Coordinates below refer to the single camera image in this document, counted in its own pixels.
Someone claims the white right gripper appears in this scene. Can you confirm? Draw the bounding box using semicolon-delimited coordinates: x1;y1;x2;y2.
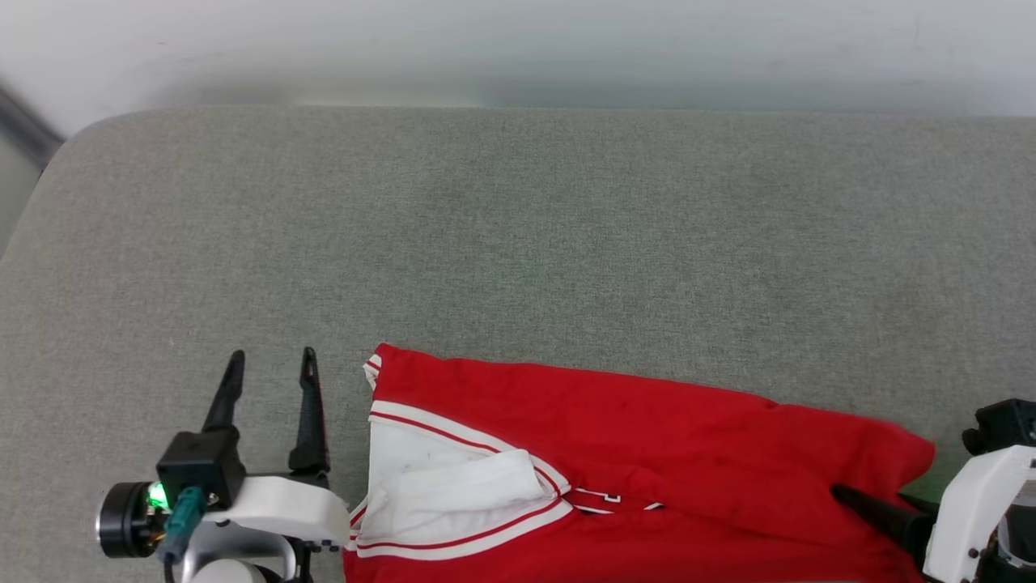
831;445;1036;583

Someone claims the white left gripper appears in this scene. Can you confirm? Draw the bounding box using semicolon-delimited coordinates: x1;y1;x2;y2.
96;347;351;561

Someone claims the red and white Bulls jersey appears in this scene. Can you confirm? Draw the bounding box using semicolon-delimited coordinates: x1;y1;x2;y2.
344;343;938;583

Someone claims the teal cable connector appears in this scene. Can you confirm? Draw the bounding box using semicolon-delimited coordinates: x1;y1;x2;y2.
158;486;208;564

